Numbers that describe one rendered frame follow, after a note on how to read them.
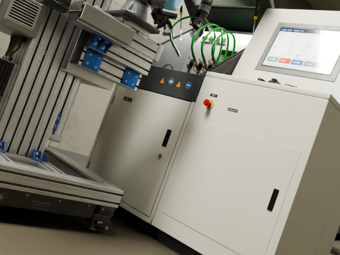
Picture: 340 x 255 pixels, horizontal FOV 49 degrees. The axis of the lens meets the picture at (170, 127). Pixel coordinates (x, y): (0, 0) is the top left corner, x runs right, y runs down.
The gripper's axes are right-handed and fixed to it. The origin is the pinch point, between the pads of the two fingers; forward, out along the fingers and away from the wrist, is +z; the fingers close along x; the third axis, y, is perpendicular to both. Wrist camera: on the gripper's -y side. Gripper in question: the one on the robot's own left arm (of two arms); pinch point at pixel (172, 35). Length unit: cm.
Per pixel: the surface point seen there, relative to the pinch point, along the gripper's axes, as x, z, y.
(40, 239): 65, 74, 123
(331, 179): 66, 116, -14
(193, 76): 33, 35, 16
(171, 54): -29.3, 5.8, -7.2
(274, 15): 39, 20, -50
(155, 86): 10.1, 28.6, 31.0
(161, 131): 18, 56, 43
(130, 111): -4, 35, 48
